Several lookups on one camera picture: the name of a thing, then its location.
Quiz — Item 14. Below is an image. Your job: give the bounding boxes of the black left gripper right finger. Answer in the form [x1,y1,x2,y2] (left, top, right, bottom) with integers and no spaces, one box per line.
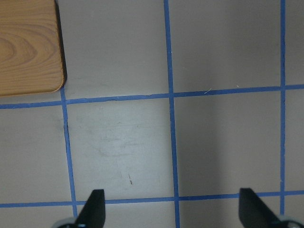
[238,188,304,228]

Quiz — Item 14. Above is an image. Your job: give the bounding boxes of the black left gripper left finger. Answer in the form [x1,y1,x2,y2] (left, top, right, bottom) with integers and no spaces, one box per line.
[53,189,106,228]

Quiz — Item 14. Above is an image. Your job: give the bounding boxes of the wooden tray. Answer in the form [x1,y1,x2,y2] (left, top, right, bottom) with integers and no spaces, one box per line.
[0,0,66,97]

